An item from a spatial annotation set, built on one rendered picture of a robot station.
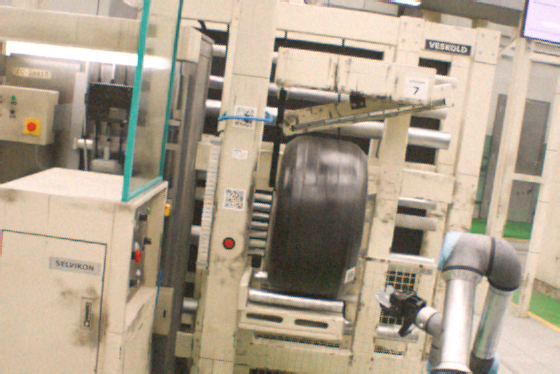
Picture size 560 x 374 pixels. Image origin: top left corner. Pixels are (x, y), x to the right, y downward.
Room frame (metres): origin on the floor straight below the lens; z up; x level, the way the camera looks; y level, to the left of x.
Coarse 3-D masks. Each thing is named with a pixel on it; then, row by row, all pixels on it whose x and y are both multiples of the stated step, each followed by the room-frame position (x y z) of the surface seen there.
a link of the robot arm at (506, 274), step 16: (496, 240) 2.13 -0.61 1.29; (496, 256) 2.10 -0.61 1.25; (512, 256) 2.11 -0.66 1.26; (496, 272) 2.10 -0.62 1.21; (512, 272) 2.11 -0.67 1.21; (496, 288) 2.14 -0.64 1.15; (512, 288) 2.13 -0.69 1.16; (496, 304) 2.16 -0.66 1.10; (480, 320) 2.23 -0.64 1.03; (496, 320) 2.18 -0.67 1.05; (480, 336) 2.23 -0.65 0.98; (496, 336) 2.21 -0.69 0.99; (480, 352) 2.24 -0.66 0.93; (480, 368) 2.25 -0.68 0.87; (496, 368) 2.25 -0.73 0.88
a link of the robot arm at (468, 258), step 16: (448, 240) 2.12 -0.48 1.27; (464, 240) 2.12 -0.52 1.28; (480, 240) 2.12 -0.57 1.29; (448, 256) 2.11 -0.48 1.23; (464, 256) 2.10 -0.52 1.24; (480, 256) 2.10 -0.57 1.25; (448, 272) 2.09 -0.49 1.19; (464, 272) 2.07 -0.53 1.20; (480, 272) 2.09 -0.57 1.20; (448, 288) 2.08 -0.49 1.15; (464, 288) 2.06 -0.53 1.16; (448, 304) 2.05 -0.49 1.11; (464, 304) 2.04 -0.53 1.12; (448, 320) 2.02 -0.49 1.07; (464, 320) 2.01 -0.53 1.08; (448, 336) 2.00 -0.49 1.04; (464, 336) 1.99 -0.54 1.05; (448, 352) 1.97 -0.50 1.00; (464, 352) 1.97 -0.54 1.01; (432, 368) 1.96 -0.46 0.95; (448, 368) 1.93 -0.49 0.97; (464, 368) 1.94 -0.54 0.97
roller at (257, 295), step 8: (256, 296) 2.67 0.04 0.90; (264, 296) 2.67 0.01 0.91; (272, 296) 2.67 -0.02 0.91; (280, 296) 2.68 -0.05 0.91; (288, 296) 2.68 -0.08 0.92; (296, 296) 2.68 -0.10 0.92; (304, 296) 2.69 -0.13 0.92; (312, 296) 2.69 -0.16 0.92; (280, 304) 2.68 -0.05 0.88; (288, 304) 2.68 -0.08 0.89; (296, 304) 2.67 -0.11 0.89; (304, 304) 2.67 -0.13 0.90; (312, 304) 2.67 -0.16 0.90; (320, 304) 2.67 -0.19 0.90; (328, 304) 2.67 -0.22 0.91; (336, 304) 2.67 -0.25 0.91; (344, 304) 2.68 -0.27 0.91
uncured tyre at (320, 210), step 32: (288, 160) 2.67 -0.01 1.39; (320, 160) 2.65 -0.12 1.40; (352, 160) 2.67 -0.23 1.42; (288, 192) 2.58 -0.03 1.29; (320, 192) 2.57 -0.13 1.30; (352, 192) 2.58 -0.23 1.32; (288, 224) 2.55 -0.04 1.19; (320, 224) 2.54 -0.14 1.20; (352, 224) 2.55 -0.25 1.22; (288, 256) 2.56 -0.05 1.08; (320, 256) 2.55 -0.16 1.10; (352, 256) 2.57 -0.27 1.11; (288, 288) 2.66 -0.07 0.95; (320, 288) 2.63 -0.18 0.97
